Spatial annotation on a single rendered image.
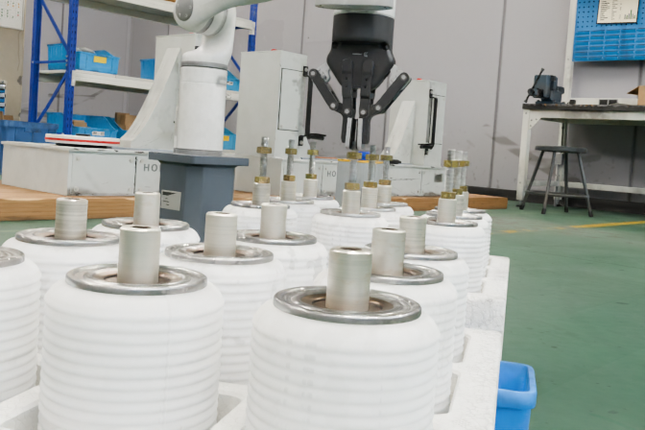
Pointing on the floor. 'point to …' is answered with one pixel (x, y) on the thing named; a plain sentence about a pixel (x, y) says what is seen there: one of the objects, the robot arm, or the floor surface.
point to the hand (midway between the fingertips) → (355, 133)
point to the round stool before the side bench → (564, 177)
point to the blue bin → (514, 396)
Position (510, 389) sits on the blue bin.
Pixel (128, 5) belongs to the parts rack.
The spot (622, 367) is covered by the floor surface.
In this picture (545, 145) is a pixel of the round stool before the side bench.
